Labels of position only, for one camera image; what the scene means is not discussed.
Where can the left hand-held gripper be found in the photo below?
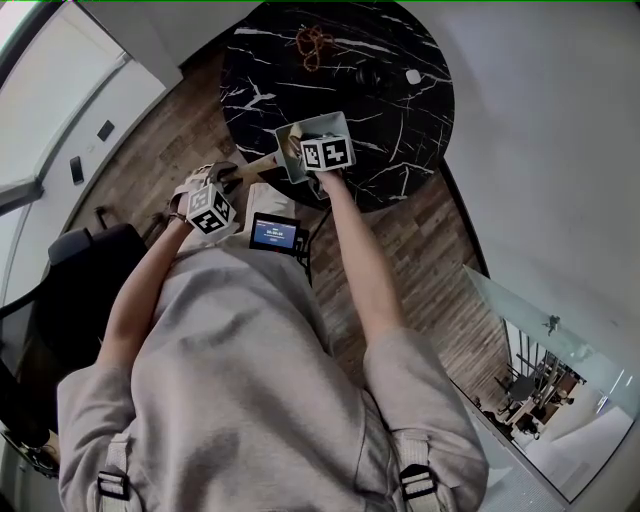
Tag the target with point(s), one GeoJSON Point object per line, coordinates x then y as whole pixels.
{"type": "Point", "coordinates": [210, 210]}

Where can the small white device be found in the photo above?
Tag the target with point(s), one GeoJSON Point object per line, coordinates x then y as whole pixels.
{"type": "Point", "coordinates": [412, 77]}

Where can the black drinking bottle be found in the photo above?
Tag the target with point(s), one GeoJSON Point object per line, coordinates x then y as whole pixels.
{"type": "Point", "coordinates": [369, 76]}

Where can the small black monitor screen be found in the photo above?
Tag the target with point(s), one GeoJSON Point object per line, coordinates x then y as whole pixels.
{"type": "Point", "coordinates": [274, 232]}

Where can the grey office chair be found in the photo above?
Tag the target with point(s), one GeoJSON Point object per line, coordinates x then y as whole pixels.
{"type": "Point", "coordinates": [522, 387]}

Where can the dark wrist band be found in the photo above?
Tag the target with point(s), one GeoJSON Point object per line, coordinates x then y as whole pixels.
{"type": "Point", "coordinates": [176, 218]}

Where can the person's right forearm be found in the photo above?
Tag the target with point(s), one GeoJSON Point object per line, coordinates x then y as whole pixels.
{"type": "Point", "coordinates": [360, 260]}

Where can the black wall socket plate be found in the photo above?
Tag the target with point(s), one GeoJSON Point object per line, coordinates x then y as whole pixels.
{"type": "Point", "coordinates": [105, 130]}

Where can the person's left forearm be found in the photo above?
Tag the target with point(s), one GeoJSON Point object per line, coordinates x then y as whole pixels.
{"type": "Point", "coordinates": [140, 280]}

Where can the black office chair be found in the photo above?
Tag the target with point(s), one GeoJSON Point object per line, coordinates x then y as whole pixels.
{"type": "Point", "coordinates": [90, 300]}

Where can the frosted glass partition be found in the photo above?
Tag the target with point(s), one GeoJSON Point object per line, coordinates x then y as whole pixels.
{"type": "Point", "coordinates": [525, 320]}

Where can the metal glass door fitting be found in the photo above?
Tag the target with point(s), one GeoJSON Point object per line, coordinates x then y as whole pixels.
{"type": "Point", "coordinates": [552, 325]}

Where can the person's left hand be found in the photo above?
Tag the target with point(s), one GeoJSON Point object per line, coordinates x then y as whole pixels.
{"type": "Point", "coordinates": [187, 185]}

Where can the person's grey sweatshirt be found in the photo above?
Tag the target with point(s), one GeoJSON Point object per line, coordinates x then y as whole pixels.
{"type": "Point", "coordinates": [250, 375]}

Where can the black phone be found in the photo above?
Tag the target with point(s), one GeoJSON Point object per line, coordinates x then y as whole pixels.
{"type": "Point", "coordinates": [76, 170]}

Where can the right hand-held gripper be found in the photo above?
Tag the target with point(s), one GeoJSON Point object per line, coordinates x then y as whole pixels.
{"type": "Point", "coordinates": [327, 152]}

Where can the black marble round table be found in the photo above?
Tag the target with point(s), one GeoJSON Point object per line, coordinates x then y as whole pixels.
{"type": "Point", "coordinates": [390, 120]}

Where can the person's beige trousers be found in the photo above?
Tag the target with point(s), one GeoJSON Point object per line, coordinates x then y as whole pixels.
{"type": "Point", "coordinates": [265, 210]}

